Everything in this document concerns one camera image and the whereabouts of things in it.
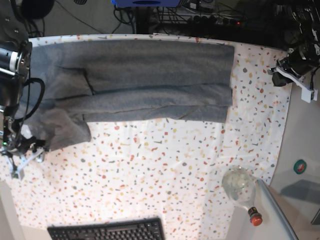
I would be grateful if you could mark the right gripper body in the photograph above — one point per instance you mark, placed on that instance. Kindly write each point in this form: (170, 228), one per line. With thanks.
(27, 144)

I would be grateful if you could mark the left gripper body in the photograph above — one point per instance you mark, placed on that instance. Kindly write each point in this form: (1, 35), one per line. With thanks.
(297, 64)

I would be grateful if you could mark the grey t-shirt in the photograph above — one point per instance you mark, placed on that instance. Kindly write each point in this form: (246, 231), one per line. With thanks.
(127, 80)

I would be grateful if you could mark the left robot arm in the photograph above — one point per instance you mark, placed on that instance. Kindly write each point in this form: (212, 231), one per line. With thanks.
(306, 15)

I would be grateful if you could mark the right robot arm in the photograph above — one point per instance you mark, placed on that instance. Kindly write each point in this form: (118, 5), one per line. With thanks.
(15, 58)

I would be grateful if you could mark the green tape roll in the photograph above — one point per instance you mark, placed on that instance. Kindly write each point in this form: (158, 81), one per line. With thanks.
(300, 167)

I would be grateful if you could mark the clear round glass bottle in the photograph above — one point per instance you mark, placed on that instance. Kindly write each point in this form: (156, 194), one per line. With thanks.
(240, 187)

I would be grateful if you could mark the terrazzo patterned table cloth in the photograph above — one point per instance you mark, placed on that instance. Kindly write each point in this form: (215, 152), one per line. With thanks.
(170, 168)

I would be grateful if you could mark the black computer keyboard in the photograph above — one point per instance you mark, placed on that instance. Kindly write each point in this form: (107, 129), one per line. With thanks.
(143, 229)

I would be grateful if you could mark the grey metal bar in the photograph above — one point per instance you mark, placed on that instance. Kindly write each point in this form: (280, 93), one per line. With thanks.
(275, 225)

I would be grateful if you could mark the blue box with oval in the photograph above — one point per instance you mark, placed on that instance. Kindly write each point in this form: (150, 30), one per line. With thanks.
(148, 3)

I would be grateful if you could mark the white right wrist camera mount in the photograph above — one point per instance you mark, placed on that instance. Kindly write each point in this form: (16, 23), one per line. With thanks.
(19, 158)

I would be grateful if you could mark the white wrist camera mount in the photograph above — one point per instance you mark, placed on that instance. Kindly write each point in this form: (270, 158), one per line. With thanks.
(307, 93)
(19, 158)

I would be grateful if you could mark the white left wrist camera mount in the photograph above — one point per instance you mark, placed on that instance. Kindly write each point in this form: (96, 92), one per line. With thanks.
(307, 93)

